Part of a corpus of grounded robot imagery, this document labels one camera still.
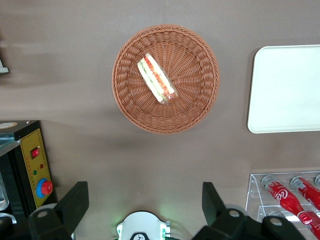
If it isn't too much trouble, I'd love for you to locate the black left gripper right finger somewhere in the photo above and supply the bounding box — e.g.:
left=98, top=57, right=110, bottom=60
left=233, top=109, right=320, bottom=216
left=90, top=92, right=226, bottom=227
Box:
left=192, top=181, right=307, bottom=240

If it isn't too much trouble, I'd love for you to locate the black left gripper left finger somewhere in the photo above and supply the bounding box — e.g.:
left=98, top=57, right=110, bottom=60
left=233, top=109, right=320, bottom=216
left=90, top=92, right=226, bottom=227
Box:
left=27, top=181, right=90, bottom=240

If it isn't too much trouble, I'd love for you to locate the plastic-wrapped triangle sandwich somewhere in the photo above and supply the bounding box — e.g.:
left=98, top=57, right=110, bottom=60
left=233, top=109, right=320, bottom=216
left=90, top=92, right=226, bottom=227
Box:
left=136, top=52, right=179, bottom=105

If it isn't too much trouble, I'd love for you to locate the white robot base green light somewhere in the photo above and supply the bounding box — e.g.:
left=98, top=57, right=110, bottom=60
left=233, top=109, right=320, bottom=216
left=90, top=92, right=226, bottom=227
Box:
left=116, top=211, right=171, bottom=240

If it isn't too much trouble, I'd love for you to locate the white plastic tray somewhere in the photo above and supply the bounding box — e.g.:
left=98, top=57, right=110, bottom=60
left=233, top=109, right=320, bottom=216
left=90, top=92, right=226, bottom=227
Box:
left=247, top=44, right=320, bottom=134

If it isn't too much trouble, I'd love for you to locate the round brown wicker basket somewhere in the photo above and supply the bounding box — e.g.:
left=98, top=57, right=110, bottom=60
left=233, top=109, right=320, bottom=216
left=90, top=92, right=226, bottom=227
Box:
left=111, top=24, right=221, bottom=135

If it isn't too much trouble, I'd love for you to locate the red emergency stop button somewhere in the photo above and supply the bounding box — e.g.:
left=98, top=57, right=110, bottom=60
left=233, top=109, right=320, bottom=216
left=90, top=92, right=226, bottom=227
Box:
left=36, top=178, right=54, bottom=199

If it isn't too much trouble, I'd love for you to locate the clear acrylic bottle rack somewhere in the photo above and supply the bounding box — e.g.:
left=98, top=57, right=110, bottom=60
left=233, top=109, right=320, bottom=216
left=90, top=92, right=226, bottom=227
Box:
left=245, top=170, right=320, bottom=226

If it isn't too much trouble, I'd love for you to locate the black machine with yellow panel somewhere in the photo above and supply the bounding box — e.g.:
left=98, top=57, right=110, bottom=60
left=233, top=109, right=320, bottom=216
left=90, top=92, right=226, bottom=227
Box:
left=0, top=120, right=58, bottom=226

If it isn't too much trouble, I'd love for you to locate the red cola bottle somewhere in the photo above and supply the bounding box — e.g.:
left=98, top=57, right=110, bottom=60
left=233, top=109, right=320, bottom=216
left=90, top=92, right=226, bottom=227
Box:
left=289, top=175, right=320, bottom=211
left=261, top=174, right=320, bottom=239

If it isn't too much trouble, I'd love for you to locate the metal pan with handle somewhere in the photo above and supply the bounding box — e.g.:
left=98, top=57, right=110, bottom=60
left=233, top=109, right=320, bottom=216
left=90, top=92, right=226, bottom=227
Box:
left=0, top=169, right=17, bottom=226

